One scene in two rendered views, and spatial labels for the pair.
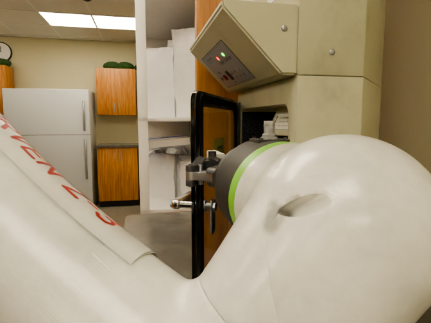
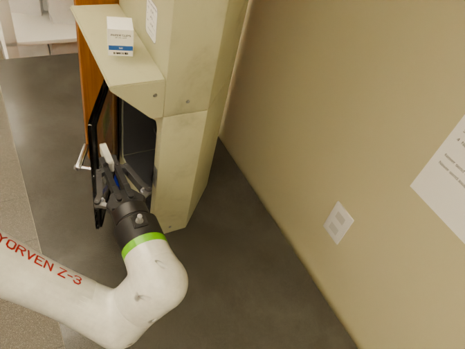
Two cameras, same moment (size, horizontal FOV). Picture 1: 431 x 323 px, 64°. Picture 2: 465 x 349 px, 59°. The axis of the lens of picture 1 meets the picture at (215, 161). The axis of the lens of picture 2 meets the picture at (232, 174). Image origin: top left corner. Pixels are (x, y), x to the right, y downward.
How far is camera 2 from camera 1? 0.69 m
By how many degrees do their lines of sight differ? 45
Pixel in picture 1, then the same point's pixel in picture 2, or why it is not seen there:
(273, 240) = (136, 302)
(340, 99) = (191, 124)
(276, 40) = (149, 102)
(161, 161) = not seen: outside the picture
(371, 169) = (162, 291)
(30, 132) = not seen: outside the picture
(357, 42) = (205, 93)
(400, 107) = (258, 43)
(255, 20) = (134, 95)
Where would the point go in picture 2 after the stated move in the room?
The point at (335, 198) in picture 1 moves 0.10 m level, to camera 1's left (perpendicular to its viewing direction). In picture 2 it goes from (152, 298) to (93, 308)
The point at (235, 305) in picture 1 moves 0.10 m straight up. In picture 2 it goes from (126, 314) to (126, 288)
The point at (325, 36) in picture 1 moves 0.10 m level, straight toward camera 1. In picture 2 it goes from (183, 94) to (178, 124)
